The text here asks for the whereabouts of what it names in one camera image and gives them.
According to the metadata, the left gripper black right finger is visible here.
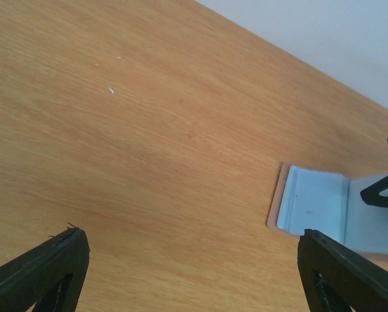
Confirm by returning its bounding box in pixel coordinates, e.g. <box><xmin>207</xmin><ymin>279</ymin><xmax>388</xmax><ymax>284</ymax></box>
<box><xmin>297</xmin><ymin>229</ymin><xmax>388</xmax><ymax>311</ymax></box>

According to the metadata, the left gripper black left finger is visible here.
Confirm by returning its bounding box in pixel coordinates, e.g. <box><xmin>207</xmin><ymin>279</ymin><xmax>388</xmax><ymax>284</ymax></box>
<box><xmin>0</xmin><ymin>227</ymin><xmax>90</xmax><ymax>311</ymax></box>

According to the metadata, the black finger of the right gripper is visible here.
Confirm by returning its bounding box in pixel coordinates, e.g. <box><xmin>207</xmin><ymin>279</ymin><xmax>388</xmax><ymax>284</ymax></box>
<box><xmin>360</xmin><ymin>175</ymin><xmax>388</xmax><ymax>208</ymax></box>

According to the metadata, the pink leather card holder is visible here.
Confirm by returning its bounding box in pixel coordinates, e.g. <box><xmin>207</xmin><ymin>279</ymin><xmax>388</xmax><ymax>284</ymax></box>
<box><xmin>266</xmin><ymin>164</ymin><xmax>388</xmax><ymax>261</ymax></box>

